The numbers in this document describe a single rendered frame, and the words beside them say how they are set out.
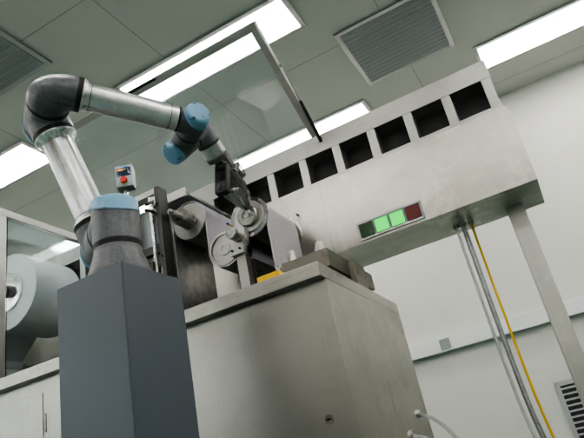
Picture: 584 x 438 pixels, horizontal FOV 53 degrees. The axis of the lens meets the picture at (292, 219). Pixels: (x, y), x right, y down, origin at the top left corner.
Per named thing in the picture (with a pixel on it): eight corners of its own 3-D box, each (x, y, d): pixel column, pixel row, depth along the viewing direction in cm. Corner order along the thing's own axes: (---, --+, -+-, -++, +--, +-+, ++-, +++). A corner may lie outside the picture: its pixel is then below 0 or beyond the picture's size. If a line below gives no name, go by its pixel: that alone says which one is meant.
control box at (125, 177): (115, 185, 234) (113, 164, 238) (119, 193, 240) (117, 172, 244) (132, 182, 234) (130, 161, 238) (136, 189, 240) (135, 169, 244)
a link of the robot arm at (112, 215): (96, 235, 134) (93, 183, 140) (87, 258, 145) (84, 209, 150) (148, 235, 140) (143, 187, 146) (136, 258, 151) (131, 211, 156)
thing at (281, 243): (276, 275, 188) (267, 224, 196) (308, 288, 208) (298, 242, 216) (278, 275, 188) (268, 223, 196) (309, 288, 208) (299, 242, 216)
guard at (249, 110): (51, 141, 257) (52, 141, 257) (121, 227, 278) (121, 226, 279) (252, 30, 220) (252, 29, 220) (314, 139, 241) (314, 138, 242)
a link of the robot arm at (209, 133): (174, 125, 185) (190, 112, 190) (193, 154, 189) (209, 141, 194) (189, 119, 179) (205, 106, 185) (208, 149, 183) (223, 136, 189)
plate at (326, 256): (284, 282, 182) (281, 263, 184) (335, 303, 215) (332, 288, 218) (330, 265, 176) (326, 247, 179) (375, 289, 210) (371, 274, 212)
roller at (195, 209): (175, 244, 213) (172, 210, 218) (215, 261, 234) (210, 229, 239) (207, 231, 208) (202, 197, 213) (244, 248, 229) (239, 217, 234)
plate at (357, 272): (355, 294, 187) (347, 262, 192) (366, 299, 196) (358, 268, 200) (361, 291, 187) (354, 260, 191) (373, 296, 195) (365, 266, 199)
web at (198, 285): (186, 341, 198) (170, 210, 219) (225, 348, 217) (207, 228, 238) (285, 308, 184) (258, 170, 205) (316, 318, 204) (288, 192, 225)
